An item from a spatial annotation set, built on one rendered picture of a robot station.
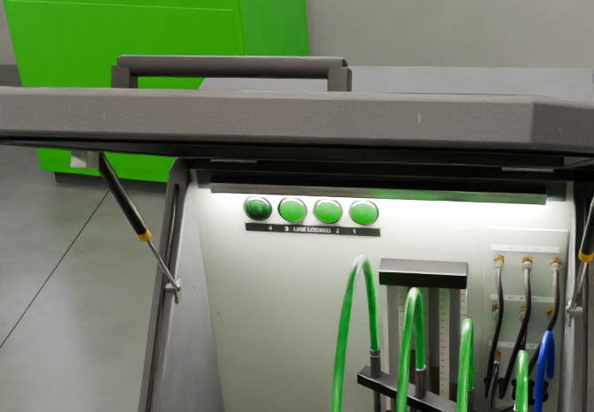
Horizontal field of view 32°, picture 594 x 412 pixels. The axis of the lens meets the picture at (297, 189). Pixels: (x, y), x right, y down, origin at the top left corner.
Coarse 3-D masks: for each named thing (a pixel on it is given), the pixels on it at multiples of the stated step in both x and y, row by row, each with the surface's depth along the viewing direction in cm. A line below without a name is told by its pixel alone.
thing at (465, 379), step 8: (464, 320) 150; (464, 328) 146; (472, 328) 154; (464, 336) 145; (472, 336) 156; (464, 344) 144; (472, 344) 158; (464, 352) 143; (472, 352) 159; (464, 360) 142; (472, 360) 160; (464, 368) 141; (472, 368) 162; (464, 376) 140; (472, 376) 163; (464, 384) 140; (472, 384) 164; (464, 392) 140; (472, 392) 164; (464, 400) 139; (472, 400) 165; (456, 408) 139; (464, 408) 139; (472, 408) 166
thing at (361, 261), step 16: (352, 272) 147; (368, 272) 161; (352, 288) 144; (368, 288) 165; (352, 304) 142; (368, 304) 168; (336, 352) 138; (336, 368) 137; (336, 384) 136; (336, 400) 136
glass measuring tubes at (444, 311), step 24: (384, 264) 172; (408, 264) 172; (432, 264) 171; (456, 264) 171; (384, 288) 176; (408, 288) 173; (432, 288) 171; (456, 288) 170; (384, 312) 179; (432, 312) 174; (456, 312) 173; (384, 336) 181; (432, 336) 177; (456, 336) 176; (432, 360) 179; (456, 360) 178; (432, 384) 182; (456, 384) 181; (408, 408) 189
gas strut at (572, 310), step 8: (592, 200) 130; (592, 208) 131; (592, 216) 132; (592, 224) 134; (584, 232) 137; (592, 232) 135; (584, 240) 138; (592, 240) 137; (584, 248) 139; (592, 248) 139; (584, 256) 140; (592, 256) 141; (584, 264) 143; (576, 280) 147; (576, 288) 149; (576, 296) 151; (568, 304) 156; (568, 312) 154; (576, 312) 154; (568, 320) 155
